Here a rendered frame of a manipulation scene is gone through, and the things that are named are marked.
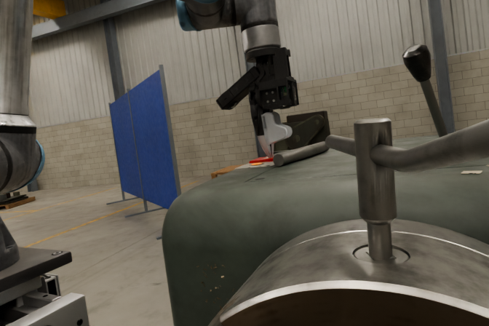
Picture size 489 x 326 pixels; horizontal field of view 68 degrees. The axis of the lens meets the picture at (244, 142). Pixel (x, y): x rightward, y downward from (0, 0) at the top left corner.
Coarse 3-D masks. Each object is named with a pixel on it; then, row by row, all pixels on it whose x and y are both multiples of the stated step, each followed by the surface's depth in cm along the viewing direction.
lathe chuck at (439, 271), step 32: (288, 256) 27; (320, 256) 24; (352, 256) 23; (416, 256) 22; (448, 256) 23; (480, 256) 24; (256, 288) 24; (288, 288) 21; (320, 288) 20; (352, 288) 19; (384, 288) 19; (416, 288) 18; (448, 288) 19; (480, 288) 19; (224, 320) 23; (256, 320) 22; (288, 320) 21; (320, 320) 20; (352, 320) 19; (384, 320) 19; (416, 320) 18; (448, 320) 18; (480, 320) 17
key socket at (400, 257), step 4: (364, 248) 24; (392, 248) 24; (356, 252) 24; (360, 252) 24; (364, 252) 24; (392, 252) 23; (396, 252) 23; (400, 252) 23; (356, 256) 23; (360, 256) 23; (364, 256) 23; (368, 256) 23; (396, 256) 22; (400, 256) 22; (404, 256) 22; (408, 256) 23; (364, 260) 22; (368, 260) 22; (372, 260) 22; (380, 260) 22; (384, 260) 22; (388, 260) 22; (392, 260) 22; (396, 260) 22; (400, 260) 22; (404, 260) 22
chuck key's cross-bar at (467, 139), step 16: (464, 128) 13; (480, 128) 12; (336, 144) 29; (352, 144) 25; (432, 144) 15; (448, 144) 13; (464, 144) 12; (480, 144) 12; (384, 160) 19; (400, 160) 17; (416, 160) 16; (432, 160) 15; (448, 160) 14; (464, 160) 13
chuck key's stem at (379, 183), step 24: (360, 120) 22; (384, 120) 21; (360, 144) 22; (384, 144) 21; (360, 168) 22; (384, 168) 21; (360, 192) 22; (384, 192) 21; (360, 216) 23; (384, 216) 22; (384, 240) 22
